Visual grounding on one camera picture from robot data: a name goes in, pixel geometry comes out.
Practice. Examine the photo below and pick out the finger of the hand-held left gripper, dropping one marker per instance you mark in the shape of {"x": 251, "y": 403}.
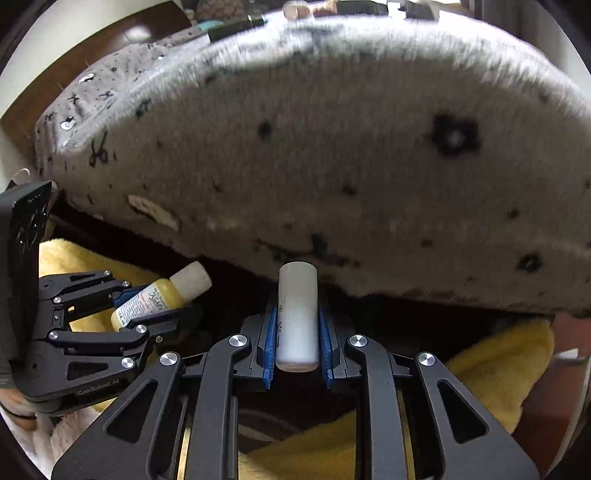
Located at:
{"x": 121, "y": 290}
{"x": 138, "y": 334}

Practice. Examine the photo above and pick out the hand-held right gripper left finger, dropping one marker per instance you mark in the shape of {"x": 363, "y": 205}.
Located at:
{"x": 270, "y": 341}

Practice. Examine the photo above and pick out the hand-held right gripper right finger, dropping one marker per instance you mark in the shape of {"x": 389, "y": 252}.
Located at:
{"x": 325, "y": 341}

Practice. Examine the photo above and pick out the small yellow bottle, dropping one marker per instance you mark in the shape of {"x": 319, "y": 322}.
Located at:
{"x": 152, "y": 295}

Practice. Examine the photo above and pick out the white cylindrical bottle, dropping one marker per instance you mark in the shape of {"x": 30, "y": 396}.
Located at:
{"x": 298, "y": 318}

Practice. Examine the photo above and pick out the person's left hand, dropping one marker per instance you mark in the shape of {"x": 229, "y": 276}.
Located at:
{"x": 11, "y": 404}

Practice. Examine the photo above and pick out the white fluffy garment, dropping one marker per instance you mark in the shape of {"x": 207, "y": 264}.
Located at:
{"x": 41, "y": 445}

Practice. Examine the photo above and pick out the yellow towel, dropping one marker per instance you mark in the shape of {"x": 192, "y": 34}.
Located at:
{"x": 498, "y": 369}

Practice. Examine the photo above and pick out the grey printed fleece blanket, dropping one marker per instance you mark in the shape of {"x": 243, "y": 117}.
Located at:
{"x": 323, "y": 152}

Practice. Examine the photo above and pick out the brown wooden headboard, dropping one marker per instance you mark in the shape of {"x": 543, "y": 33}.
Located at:
{"x": 92, "y": 50}

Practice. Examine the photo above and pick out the small teal item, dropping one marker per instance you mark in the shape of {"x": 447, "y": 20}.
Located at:
{"x": 207, "y": 26}

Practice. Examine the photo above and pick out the brown patterned pillow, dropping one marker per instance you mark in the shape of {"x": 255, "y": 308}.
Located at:
{"x": 217, "y": 9}

